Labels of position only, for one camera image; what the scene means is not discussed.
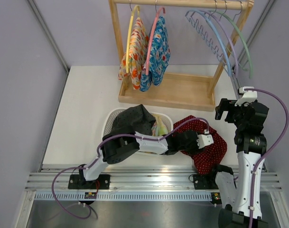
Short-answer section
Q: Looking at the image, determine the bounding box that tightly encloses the red polka dot skirt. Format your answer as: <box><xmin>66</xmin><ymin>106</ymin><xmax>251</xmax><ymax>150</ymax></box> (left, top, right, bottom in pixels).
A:
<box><xmin>176</xmin><ymin>120</ymin><xmax>227</xmax><ymax>175</ymax></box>

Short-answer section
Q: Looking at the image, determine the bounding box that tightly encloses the pastel floral skirt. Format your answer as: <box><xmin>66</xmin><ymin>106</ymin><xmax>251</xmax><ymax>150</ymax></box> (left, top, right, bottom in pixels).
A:
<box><xmin>151</xmin><ymin>114</ymin><xmax>169</xmax><ymax>136</ymax></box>

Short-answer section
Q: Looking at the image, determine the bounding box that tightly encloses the mint green hanger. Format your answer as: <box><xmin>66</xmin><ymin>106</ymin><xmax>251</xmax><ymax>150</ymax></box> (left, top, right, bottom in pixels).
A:
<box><xmin>220</xmin><ymin>0</ymin><xmax>254</xmax><ymax>79</ymax></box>

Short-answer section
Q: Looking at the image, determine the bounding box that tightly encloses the dark grey dotted skirt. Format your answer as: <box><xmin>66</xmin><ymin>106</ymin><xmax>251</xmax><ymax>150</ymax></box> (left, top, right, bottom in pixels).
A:
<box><xmin>112</xmin><ymin>104</ymin><xmax>156</xmax><ymax>135</ymax></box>

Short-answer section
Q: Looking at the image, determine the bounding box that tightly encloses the light blue hanger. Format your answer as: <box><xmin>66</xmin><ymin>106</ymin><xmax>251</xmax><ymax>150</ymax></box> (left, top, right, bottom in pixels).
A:
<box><xmin>185</xmin><ymin>9</ymin><xmax>233</xmax><ymax>77</ymax></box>

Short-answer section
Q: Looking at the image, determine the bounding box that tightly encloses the lilac hanger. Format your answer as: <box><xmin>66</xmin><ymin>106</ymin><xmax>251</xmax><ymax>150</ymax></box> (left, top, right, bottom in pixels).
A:
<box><xmin>203</xmin><ymin>1</ymin><xmax>240</xmax><ymax>72</ymax></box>

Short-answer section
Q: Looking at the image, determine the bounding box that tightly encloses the pink hanger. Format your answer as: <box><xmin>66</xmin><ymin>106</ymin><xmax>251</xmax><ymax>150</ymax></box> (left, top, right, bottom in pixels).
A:
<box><xmin>145</xmin><ymin>6</ymin><xmax>166</xmax><ymax>76</ymax></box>

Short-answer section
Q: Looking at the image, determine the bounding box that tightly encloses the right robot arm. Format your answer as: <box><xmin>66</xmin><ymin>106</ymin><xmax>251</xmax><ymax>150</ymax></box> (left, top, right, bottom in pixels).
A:
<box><xmin>208</xmin><ymin>98</ymin><xmax>269</xmax><ymax>228</ymax></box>

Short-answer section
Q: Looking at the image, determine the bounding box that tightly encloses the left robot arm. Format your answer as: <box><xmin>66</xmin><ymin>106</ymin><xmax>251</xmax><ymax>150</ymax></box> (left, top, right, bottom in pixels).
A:
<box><xmin>74</xmin><ymin>130</ymin><xmax>214</xmax><ymax>190</ymax></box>

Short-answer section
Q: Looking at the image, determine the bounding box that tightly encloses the blue floral skirt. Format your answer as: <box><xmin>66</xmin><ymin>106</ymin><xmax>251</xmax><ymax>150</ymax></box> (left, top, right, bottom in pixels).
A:
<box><xmin>140</xmin><ymin>15</ymin><xmax>171</xmax><ymax>92</ymax></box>

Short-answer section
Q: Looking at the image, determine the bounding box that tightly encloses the orange yellow floral skirt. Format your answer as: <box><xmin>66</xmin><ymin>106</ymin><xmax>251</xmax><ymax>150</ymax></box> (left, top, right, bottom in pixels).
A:
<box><xmin>118</xmin><ymin>17</ymin><xmax>149</xmax><ymax>90</ymax></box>

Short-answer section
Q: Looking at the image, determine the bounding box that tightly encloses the yellow hanger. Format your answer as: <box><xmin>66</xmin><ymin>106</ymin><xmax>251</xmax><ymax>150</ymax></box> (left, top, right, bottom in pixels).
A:
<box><xmin>125</xmin><ymin>0</ymin><xmax>140</xmax><ymax>74</ymax></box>

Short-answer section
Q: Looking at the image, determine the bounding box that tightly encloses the wooden clothes rack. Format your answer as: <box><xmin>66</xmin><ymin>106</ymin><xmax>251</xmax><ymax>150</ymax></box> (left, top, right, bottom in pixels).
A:
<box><xmin>109</xmin><ymin>0</ymin><xmax>242</xmax><ymax>111</ymax></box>

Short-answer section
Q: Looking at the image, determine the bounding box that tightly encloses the white perforated plastic basket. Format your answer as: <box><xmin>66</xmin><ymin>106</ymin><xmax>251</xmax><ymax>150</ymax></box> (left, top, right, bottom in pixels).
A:
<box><xmin>102</xmin><ymin>108</ymin><xmax>175</xmax><ymax>156</ymax></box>

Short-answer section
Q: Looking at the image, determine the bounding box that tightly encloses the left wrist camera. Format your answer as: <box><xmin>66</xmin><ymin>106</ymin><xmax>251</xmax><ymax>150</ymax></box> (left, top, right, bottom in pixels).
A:
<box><xmin>197</xmin><ymin>130</ymin><xmax>214</xmax><ymax>149</ymax></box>

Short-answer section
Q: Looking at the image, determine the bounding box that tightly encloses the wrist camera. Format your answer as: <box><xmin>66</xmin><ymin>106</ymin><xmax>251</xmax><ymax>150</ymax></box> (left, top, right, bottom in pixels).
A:
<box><xmin>197</xmin><ymin>130</ymin><xmax>214</xmax><ymax>149</ymax></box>
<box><xmin>234</xmin><ymin>86</ymin><xmax>257</xmax><ymax>106</ymax></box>

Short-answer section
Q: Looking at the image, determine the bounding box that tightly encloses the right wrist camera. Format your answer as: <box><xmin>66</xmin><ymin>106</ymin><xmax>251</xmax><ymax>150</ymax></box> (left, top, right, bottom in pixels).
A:
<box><xmin>234</xmin><ymin>86</ymin><xmax>257</xmax><ymax>106</ymax></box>

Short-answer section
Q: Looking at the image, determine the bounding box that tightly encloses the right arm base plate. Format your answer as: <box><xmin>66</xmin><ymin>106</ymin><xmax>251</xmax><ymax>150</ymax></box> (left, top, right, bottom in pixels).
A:
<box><xmin>189</xmin><ymin>173</ymin><xmax>237</xmax><ymax>190</ymax></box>

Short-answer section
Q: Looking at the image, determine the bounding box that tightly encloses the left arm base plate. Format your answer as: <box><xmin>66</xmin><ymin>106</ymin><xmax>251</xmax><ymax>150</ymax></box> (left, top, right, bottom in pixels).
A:
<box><xmin>68</xmin><ymin>174</ymin><xmax>111</xmax><ymax>190</ymax></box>

